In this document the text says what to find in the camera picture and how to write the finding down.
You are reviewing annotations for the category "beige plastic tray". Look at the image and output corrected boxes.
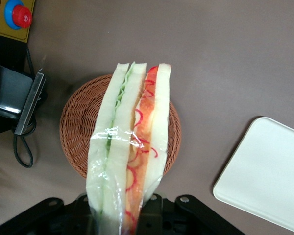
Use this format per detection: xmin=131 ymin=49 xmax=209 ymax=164
xmin=212 ymin=116 xmax=294 ymax=235

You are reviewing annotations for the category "triangle sandwich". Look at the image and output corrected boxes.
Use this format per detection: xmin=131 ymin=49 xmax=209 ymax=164
xmin=85 ymin=62 xmax=172 ymax=235

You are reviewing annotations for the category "black looped table cable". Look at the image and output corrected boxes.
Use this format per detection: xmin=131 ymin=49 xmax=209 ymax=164
xmin=13 ymin=47 xmax=38 ymax=168

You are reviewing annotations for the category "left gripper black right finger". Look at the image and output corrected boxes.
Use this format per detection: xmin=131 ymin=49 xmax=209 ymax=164
xmin=137 ymin=193 xmax=246 ymax=235

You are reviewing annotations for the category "yellow black emergency stop box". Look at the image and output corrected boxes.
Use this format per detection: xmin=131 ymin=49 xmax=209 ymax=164
xmin=0 ymin=0 xmax=37 ymax=66

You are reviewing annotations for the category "round brown wicker basket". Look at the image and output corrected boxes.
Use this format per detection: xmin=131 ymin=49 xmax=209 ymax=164
xmin=59 ymin=74 xmax=182 ymax=180

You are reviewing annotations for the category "black box with metal bar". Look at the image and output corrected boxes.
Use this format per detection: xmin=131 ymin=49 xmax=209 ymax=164
xmin=0 ymin=65 xmax=47 ymax=138

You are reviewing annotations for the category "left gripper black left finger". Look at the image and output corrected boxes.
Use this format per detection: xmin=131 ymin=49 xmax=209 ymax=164
xmin=0 ymin=195 xmax=96 ymax=235

